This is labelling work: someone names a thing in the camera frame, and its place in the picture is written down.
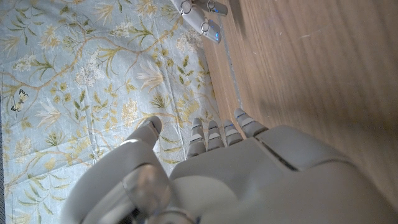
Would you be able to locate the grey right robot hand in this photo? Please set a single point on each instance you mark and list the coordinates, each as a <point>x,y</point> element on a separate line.
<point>196,15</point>

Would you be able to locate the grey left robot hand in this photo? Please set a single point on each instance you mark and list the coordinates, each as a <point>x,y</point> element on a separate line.
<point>248,180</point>

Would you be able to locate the floral print backdrop cloth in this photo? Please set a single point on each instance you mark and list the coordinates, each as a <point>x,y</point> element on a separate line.
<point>93,77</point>

